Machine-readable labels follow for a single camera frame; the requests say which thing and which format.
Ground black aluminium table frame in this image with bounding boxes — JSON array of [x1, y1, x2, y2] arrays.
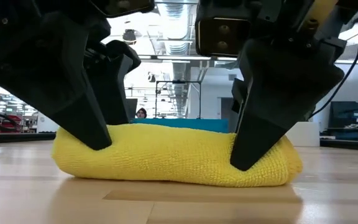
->
[[0, 131, 358, 152]]

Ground red background equipment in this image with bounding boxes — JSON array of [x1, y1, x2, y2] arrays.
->
[[0, 114, 23, 134]]

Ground blue plastic basket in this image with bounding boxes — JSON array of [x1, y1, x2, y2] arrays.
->
[[131, 118, 229, 134]]

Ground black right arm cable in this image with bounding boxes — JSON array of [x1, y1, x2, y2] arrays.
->
[[308, 14, 358, 120]]

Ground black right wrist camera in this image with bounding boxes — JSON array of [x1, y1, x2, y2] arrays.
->
[[195, 0, 253, 58]]

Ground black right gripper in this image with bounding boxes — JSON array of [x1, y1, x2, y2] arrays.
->
[[230, 0, 358, 172]]

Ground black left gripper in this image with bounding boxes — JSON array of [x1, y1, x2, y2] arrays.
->
[[0, 0, 113, 151]]

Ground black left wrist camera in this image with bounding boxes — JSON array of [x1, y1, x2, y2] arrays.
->
[[88, 0, 155, 18]]

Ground white round column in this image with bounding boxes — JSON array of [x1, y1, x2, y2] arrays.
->
[[37, 113, 60, 134]]

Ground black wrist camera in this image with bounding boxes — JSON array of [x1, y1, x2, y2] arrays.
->
[[88, 0, 155, 18], [195, 0, 253, 58]]

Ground black equipment rack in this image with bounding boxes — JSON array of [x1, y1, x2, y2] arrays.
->
[[320, 101, 358, 141]]

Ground yellow microfiber towel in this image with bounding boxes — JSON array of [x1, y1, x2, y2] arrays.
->
[[51, 123, 303, 188]]

